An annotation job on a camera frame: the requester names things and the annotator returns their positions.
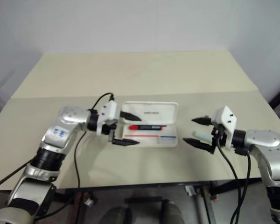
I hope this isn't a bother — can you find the dark rounded shape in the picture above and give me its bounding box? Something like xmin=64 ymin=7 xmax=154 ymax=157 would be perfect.
xmin=105 ymin=204 xmax=133 ymax=224
xmin=161 ymin=199 xmax=186 ymax=224

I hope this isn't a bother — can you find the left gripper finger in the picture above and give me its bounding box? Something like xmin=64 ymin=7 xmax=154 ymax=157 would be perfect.
xmin=113 ymin=139 xmax=140 ymax=147
xmin=120 ymin=111 xmax=142 ymax=122

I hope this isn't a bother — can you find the white plastic pencil case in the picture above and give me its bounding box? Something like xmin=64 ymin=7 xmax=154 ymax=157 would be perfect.
xmin=115 ymin=100 xmax=180 ymax=148

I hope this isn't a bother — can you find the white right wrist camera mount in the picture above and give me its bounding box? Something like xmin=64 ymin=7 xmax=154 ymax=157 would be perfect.
xmin=211 ymin=105 xmax=238 ymax=150

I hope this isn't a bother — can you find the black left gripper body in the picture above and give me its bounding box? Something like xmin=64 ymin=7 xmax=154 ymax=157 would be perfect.
xmin=101 ymin=119 xmax=119 ymax=144

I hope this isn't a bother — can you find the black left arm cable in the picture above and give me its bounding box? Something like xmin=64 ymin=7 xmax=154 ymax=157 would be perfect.
xmin=0 ymin=160 xmax=34 ymax=191

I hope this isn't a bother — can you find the red marker with black barrel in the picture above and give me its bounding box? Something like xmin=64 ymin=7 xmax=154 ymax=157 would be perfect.
xmin=128 ymin=124 xmax=167 ymax=131

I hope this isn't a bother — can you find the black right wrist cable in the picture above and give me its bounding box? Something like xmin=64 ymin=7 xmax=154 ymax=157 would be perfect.
xmin=216 ymin=144 xmax=242 ymax=224

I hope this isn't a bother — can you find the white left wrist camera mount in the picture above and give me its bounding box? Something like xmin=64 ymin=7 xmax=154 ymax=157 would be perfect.
xmin=96 ymin=100 xmax=122 ymax=136

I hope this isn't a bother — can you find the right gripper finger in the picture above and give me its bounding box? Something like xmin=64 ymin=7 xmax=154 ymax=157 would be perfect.
xmin=182 ymin=138 xmax=216 ymax=155
xmin=191 ymin=115 xmax=212 ymax=127

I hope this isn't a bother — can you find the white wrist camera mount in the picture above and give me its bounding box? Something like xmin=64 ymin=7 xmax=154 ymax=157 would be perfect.
xmin=96 ymin=100 xmax=122 ymax=136
xmin=211 ymin=105 xmax=238 ymax=150

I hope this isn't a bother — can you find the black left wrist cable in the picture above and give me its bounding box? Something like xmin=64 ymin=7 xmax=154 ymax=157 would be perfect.
xmin=74 ymin=92 xmax=116 ymax=189

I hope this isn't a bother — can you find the grey metal rod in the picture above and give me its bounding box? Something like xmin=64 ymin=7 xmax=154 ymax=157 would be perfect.
xmin=192 ymin=186 xmax=213 ymax=224

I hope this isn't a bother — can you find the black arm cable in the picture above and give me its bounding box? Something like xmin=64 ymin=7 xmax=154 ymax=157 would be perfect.
xmin=234 ymin=148 xmax=252 ymax=224
xmin=0 ymin=160 xmax=34 ymax=191

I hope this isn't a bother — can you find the pale green marker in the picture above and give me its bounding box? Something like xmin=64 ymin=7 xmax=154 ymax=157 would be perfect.
xmin=192 ymin=131 xmax=212 ymax=143

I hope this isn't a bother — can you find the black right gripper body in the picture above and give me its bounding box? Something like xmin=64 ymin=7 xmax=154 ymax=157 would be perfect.
xmin=210 ymin=124 xmax=227 ymax=150

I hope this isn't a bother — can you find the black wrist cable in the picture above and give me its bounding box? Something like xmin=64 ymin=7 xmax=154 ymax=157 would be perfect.
xmin=216 ymin=144 xmax=242 ymax=224
xmin=74 ymin=92 xmax=116 ymax=189

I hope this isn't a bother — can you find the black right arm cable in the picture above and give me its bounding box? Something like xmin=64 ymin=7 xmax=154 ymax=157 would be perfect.
xmin=234 ymin=148 xmax=252 ymax=224

